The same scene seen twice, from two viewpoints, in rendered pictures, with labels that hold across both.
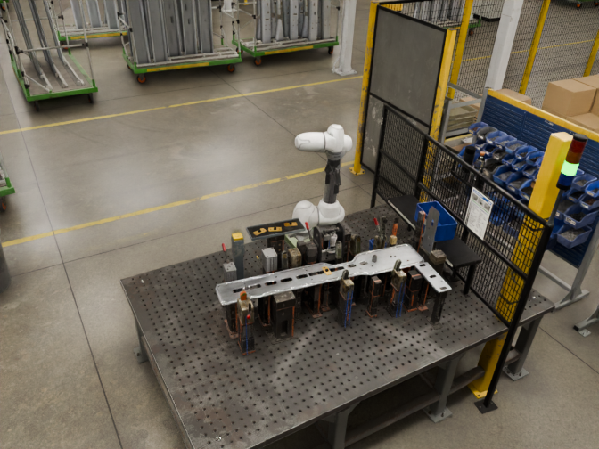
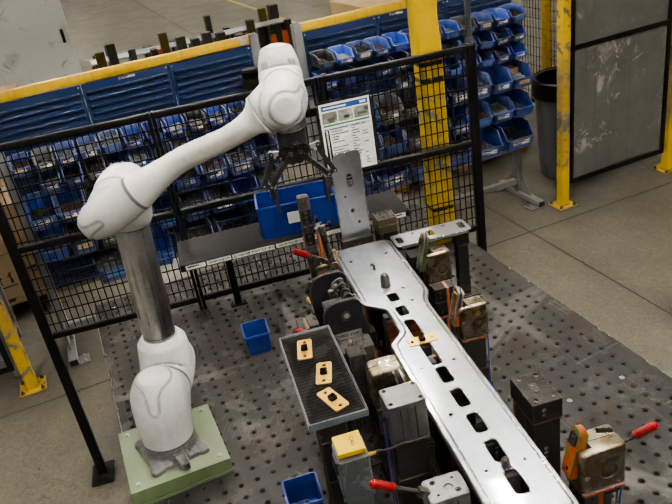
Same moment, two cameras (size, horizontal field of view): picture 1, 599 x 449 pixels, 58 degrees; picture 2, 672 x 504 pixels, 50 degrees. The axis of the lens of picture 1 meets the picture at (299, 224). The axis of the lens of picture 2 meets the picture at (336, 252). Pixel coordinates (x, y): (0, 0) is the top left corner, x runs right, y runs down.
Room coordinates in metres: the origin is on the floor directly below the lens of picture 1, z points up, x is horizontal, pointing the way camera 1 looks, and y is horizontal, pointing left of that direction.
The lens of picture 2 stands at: (2.52, 1.52, 2.22)
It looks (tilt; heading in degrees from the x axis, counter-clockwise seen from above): 28 degrees down; 282
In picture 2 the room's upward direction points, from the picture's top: 9 degrees counter-clockwise
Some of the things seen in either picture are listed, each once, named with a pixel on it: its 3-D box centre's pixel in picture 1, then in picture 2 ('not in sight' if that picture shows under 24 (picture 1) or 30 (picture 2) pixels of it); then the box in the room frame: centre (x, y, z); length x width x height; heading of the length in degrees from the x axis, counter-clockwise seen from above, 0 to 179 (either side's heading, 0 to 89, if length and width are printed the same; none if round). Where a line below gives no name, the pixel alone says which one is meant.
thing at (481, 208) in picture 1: (479, 213); (347, 134); (2.98, -1.17, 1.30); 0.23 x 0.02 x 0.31; 22
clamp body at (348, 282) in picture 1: (345, 301); (472, 349); (2.54, -0.31, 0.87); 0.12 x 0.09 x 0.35; 22
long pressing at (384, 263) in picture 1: (324, 273); (427, 344); (2.67, -0.17, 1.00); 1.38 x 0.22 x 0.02; 112
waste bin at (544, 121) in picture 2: not in sight; (567, 123); (1.79, -3.68, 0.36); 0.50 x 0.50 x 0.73
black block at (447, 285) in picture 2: (374, 297); (445, 322); (2.63, -0.50, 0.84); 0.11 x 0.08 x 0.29; 22
